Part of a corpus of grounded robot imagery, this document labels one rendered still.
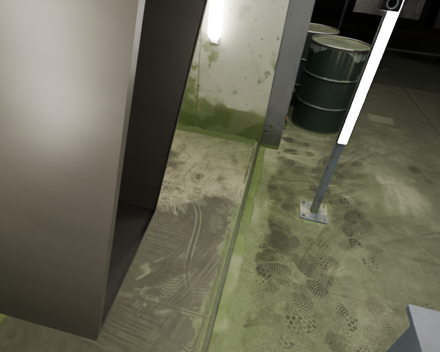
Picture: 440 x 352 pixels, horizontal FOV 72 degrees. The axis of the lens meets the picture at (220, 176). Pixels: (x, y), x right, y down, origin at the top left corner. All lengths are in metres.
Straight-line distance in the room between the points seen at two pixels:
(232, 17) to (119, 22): 2.21
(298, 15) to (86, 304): 2.28
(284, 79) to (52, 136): 2.28
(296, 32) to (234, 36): 0.48
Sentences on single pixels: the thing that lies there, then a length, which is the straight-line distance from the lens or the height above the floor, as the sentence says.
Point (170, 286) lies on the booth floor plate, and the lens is 1.69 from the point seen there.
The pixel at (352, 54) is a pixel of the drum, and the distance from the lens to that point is 3.15.
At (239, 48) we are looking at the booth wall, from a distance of 2.65.
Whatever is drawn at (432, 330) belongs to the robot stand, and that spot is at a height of 0.64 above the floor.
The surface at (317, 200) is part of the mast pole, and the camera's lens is 2.23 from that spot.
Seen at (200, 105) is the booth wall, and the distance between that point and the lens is 2.89.
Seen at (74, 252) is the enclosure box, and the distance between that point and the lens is 0.77.
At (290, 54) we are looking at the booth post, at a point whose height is 0.87.
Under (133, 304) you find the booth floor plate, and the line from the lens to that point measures 1.66.
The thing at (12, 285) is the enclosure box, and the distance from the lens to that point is 1.02.
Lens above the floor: 1.46
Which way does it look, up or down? 36 degrees down
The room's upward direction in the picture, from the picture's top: 7 degrees clockwise
